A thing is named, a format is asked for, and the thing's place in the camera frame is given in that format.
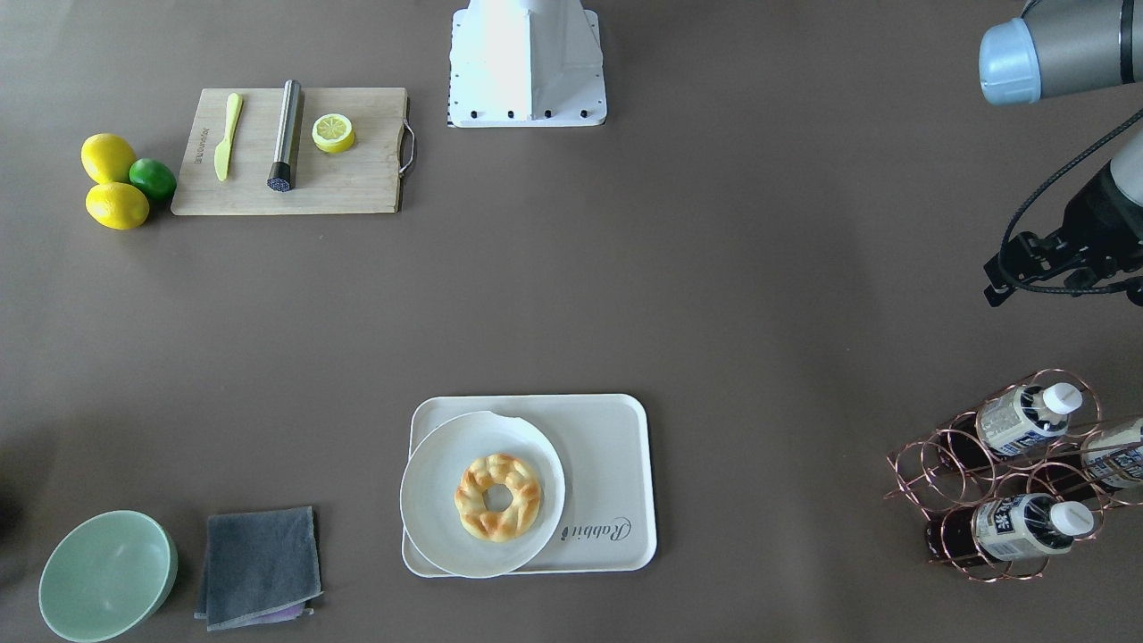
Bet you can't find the yellow lemon lower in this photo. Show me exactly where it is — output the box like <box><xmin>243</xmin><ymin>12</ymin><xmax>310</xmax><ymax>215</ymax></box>
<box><xmin>85</xmin><ymin>182</ymin><xmax>150</xmax><ymax>230</ymax></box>

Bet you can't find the white plate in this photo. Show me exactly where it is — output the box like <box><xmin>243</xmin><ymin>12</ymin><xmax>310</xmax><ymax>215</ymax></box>
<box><xmin>400</xmin><ymin>412</ymin><xmax>566</xmax><ymax>579</ymax></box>

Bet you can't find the steel muddler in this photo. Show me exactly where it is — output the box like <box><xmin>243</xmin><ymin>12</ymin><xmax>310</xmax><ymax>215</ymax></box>
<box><xmin>266</xmin><ymin>79</ymin><xmax>304</xmax><ymax>194</ymax></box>

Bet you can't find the wooden cutting board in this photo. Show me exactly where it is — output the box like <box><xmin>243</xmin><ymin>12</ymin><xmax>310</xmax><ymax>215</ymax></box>
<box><xmin>171</xmin><ymin>87</ymin><xmax>408</xmax><ymax>216</ymax></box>

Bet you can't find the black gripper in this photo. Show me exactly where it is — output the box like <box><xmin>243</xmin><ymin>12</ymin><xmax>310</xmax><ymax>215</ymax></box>
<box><xmin>984</xmin><ymin>164</ymin><xmax>1142</xmax><ymax>308</ymax></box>

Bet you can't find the green lime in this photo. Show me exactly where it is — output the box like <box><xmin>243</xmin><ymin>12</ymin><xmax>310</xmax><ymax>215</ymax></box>
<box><xmin>128</xmin><ymin>158</ymin><xmax>177</xmax><ymax>201</ymax></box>

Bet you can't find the tea bottle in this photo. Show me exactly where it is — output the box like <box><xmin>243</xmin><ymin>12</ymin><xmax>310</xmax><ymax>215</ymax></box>
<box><xmin>925</xmin><ymin>493</ymin><xmax>1097</xmax><ymax>566</ymax></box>
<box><xmin>1039</xmin><ymin>419</ymin><xmax>1142</xmax><ymax>503</ymax></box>
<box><xmin>938</xmin><ymin>381</ymin><xmax>1084</xmax><ymax>471</ymax></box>

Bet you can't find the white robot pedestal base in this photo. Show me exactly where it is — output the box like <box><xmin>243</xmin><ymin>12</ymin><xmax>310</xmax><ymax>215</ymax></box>
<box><xmin>446</xmin><ymin>1</ymin><xmax>608</xmax><ymax>128</ymax></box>

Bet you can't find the half lemon slice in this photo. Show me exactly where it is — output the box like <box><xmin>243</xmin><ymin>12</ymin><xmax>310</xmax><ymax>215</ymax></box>
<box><xmin>311</xmin><ymin>113</ymin><xmax>355</xmax><ymax>154</ymax></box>

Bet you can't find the grey folded cloth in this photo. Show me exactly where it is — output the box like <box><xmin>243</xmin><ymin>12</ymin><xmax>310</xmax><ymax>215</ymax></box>
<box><xmin>195</xmin><ymin>505</ymin><xmax>322</xmax><ymax>630</ymax></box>

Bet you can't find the yellow lemon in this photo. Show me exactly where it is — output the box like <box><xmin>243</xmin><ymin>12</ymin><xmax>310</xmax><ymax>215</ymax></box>
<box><xmin>85</xmin><ymin>182</ymin><xmax>150</xmax><ymax>230</ymax></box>
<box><xmin>80</xmin><ymin>132</ymin><xmax>138</xmax><ymax>184</ymax></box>

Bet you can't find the yellow lemon upper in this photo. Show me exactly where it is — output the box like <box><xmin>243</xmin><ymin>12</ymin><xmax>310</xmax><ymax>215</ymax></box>
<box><xmin>80</xmin><ymin>132</ymin><xmax>138</xmax><ymax>184</ymax></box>

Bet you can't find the glazed twisted donut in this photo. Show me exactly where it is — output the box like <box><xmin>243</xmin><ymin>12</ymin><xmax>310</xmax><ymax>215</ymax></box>
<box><xmin>453</xmin><ymin>453</ymin><xmax>543</xmax><ymax>544</ymax></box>

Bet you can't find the mint green bowl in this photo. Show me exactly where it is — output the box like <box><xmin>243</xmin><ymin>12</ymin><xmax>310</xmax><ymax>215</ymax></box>
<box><xmin>39</xmin><ymin>511</ymin><xmax>179</xmax><ymax>642</ymax></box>

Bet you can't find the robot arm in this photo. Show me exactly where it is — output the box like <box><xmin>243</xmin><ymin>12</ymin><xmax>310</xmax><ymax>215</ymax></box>
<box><xmin>980</xmin><ymin>1</ymin><xmax>1142</xmax><ymax>306</ymax></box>

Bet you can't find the copper wire bottle rack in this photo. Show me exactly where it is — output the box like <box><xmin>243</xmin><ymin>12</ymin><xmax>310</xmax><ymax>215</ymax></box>
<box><xmin>889</xmin><ymin>369</ymin><xmax>1140</xmax><ymax>582</ymax></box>

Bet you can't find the cream serving tray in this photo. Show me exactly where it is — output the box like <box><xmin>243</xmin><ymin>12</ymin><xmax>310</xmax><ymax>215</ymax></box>
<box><xmin>403</xmin><ymin>394</ymin><xmax>657</xmax><ymax>578</ymax></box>

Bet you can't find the yellow plastic knife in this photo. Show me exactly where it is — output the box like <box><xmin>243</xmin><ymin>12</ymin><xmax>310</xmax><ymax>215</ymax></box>
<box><xmin>213</xmin><ymin>93</ymin><xmax>243</xmax><ymax>182</ymax></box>

